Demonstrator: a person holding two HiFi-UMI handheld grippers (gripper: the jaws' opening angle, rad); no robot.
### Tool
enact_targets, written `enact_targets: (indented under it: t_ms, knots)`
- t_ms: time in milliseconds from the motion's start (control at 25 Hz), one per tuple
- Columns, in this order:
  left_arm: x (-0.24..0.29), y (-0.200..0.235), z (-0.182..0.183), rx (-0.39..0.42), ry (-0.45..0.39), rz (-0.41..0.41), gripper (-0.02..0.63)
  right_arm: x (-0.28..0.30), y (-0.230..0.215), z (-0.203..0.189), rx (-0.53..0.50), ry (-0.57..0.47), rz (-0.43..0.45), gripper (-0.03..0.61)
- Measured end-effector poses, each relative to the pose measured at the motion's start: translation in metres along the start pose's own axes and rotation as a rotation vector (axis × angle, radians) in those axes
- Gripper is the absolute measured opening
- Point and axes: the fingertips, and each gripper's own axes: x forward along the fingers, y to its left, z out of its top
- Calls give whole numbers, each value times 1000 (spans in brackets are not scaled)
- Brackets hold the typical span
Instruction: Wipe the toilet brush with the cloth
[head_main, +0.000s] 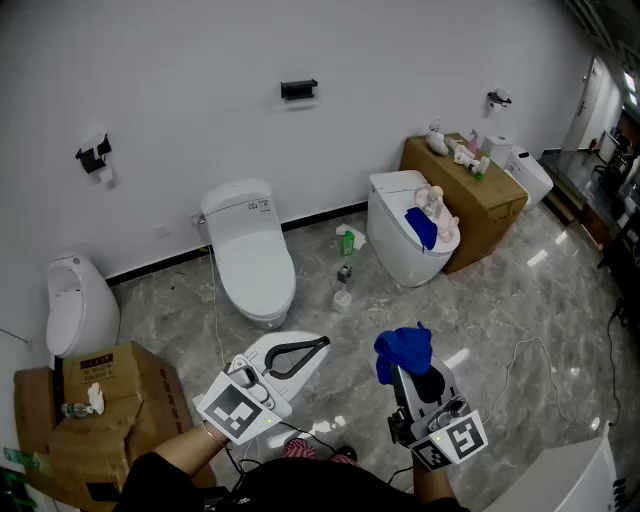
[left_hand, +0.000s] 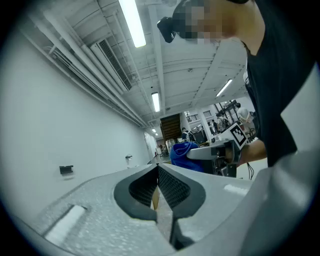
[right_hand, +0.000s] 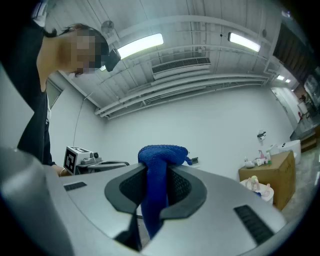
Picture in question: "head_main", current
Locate dark raised platform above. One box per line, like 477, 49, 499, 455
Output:
539, 147, 619, 226

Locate crumpled white tissue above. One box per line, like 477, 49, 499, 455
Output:
335, 223, 368, 250

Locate white paper wad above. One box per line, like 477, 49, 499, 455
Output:
86, 382, 106, 416

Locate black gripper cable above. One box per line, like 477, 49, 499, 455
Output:
227, 422, 332, 482

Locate blue cleaning cloth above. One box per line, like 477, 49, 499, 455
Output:
373, 321, 434, 387

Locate white square-tank toilet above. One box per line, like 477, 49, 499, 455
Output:
480, 133, 529, 194

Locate crumpled cardboard box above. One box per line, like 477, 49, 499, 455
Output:
13, 341, 216, 512

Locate blue towel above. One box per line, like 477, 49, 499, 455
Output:
403, 206, 440, 253

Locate large cardboard box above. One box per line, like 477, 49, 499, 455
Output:
399, 132, 530, 275

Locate red checked trousers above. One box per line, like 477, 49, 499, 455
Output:
282, 437, 361, 469

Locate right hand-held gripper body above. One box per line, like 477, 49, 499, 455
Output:
387, 394, 489, 472

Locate black toilet paper holder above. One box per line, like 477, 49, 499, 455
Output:
74, 132, 119, 189

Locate person's left forearm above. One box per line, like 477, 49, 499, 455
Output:
152, 422, 231, 489

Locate white elongated toilet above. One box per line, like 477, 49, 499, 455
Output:
199, 178, 298, 331

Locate white wall-mounted urinal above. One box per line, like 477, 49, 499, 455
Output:
45, 252, 122, 359

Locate white door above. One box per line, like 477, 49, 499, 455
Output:
564, 54, 609, 154

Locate white glossy fixture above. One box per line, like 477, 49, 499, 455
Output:
482, 422, 629, 512

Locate black floor cable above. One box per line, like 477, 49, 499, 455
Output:
606, 298, 632, 441

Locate black wall shelf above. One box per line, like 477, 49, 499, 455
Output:
279, 78, 320, 103

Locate white tankless toilet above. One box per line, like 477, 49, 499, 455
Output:
366, 169, 461, 289

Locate person in black shirt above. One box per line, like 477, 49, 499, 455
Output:
114, 452, 471, 512

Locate white floor cable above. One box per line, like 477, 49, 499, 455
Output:
482, 335, 601, 431

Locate person's right forearm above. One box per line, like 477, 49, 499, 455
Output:
410, 457, 456, 506

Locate thin gold bracelet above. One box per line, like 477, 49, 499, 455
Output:
202, 422, 229, 449

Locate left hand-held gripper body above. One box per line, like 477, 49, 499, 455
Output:
196, 352, 294, 446

